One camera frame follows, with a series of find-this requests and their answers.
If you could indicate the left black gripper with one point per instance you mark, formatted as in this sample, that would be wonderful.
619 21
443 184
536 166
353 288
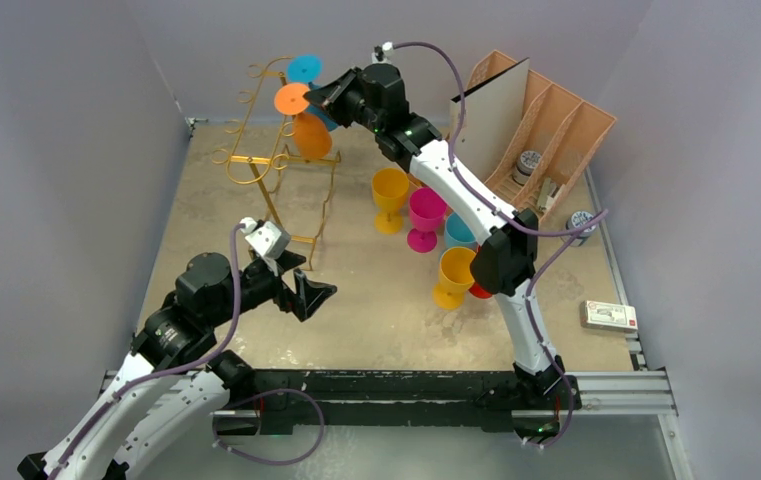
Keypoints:
308 293

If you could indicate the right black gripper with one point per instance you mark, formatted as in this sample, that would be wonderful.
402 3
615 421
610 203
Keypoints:
342 96

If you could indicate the orange wine glass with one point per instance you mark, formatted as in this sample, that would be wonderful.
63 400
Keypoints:
308 131

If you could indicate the yellow wine glass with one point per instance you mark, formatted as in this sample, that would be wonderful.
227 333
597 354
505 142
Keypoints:
454 277
390 189

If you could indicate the pink wine glass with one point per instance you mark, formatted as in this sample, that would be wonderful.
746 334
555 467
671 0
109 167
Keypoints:
426 213

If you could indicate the blue wine glass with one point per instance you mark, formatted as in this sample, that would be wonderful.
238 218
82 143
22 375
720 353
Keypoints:
457 233
305 69

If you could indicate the red wine glass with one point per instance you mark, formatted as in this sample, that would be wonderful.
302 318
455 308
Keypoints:
476 290

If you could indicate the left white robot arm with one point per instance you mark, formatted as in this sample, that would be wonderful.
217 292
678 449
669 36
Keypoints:
176 374

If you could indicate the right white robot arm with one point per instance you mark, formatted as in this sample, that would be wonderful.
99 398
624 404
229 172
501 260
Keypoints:
504 262

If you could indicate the white binder folder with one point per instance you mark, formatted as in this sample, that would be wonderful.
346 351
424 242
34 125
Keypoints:
494 107

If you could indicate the patterned tin in organizer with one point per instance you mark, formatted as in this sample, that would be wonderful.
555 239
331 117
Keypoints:
525 166

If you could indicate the peach plastic file organizer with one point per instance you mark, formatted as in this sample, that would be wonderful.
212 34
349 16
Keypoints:
564 128

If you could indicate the stapler in organizer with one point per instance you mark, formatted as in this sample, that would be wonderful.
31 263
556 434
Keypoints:
547 195

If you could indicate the grey tape roll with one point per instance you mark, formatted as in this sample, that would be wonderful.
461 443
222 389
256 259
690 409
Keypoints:
578 219

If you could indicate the small white red box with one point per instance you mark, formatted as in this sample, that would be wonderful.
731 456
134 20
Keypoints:
608 316

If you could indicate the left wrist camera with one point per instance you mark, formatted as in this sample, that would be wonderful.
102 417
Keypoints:
266 240

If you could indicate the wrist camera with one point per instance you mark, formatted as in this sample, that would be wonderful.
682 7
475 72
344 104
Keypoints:
266 240
383 53

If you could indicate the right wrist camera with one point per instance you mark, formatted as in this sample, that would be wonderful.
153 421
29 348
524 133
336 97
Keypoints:
383 53

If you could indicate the gold wire glass rack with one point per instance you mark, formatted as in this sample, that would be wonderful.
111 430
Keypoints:
266 172

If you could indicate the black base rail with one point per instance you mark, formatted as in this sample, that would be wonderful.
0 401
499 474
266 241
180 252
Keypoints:
492 401

